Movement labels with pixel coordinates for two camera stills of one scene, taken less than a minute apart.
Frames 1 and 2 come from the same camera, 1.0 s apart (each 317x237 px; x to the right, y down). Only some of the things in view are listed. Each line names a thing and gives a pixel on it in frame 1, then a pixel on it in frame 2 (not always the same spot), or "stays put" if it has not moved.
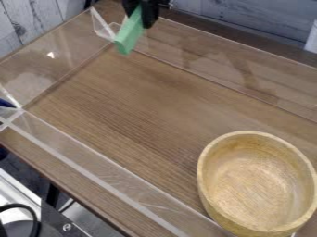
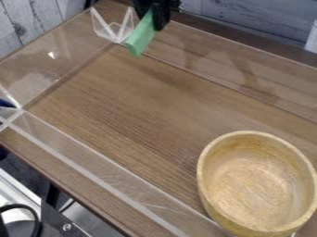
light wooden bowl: x=258 y=183 stays put
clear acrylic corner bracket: x=104 y=29 stays put
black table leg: x=52 y=195 stays put
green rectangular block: x=131 y=31 to x=141 y=34
